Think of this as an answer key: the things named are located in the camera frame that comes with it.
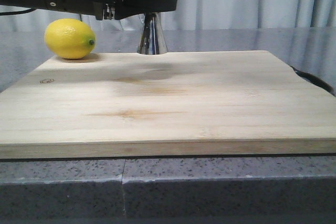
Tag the yellow lemon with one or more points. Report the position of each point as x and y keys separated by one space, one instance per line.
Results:
x=69 y=38

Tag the steel double jigger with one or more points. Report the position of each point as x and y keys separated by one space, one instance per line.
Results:
x=152 y=40

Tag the light wooden cutting board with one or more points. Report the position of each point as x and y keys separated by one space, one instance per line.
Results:
x=179 y=103

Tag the grey curtain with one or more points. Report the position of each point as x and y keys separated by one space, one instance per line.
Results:
x=243 y=14

